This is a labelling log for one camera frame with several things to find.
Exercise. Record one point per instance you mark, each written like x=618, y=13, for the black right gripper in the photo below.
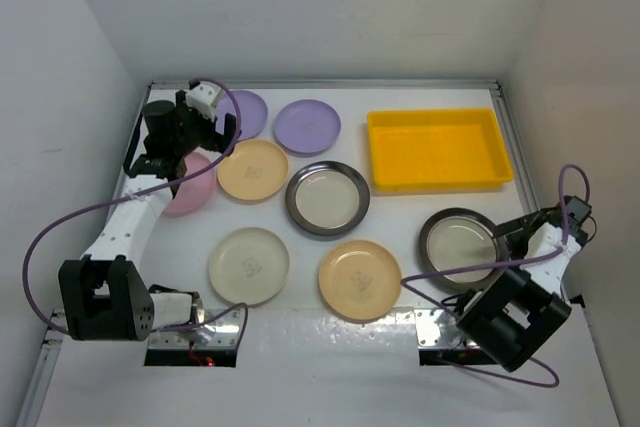
x=515, y=229

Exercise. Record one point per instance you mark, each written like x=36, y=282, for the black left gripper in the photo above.
x=185, y=112

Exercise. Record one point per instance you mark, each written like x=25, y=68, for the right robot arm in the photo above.
x=515, y=314

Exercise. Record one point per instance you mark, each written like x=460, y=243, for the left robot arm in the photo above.
x=104, y=296

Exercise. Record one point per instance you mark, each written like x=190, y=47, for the yellow plastic bin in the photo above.
x=437, y=150

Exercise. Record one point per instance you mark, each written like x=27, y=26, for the orange plate upper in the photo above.
x=255, y=170

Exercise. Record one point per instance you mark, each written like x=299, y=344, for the orange plate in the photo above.
x=359, y=281
x=255, y=170

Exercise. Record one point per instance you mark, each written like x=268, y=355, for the purple plate left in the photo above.
x=254, y=113

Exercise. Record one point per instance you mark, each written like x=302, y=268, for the purple plate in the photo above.
x=307, y=126
x=254, y=113

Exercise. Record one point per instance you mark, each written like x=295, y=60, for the pink plate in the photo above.
x=195, y=193

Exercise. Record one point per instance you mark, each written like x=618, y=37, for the purple plate right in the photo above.
x=307, y=126

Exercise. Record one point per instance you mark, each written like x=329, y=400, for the orange plate lower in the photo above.
x=359, y=281

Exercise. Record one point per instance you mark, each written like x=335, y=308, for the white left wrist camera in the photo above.
x=204, y=98

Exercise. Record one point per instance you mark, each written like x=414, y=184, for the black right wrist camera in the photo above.
x=575, y=212

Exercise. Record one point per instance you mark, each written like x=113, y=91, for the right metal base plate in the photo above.
x=437, y=330

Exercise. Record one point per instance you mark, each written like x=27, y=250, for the metal base plate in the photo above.
x=222, y=331
x=437, y=330

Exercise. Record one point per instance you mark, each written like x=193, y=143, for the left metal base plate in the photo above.
x=222, y=331

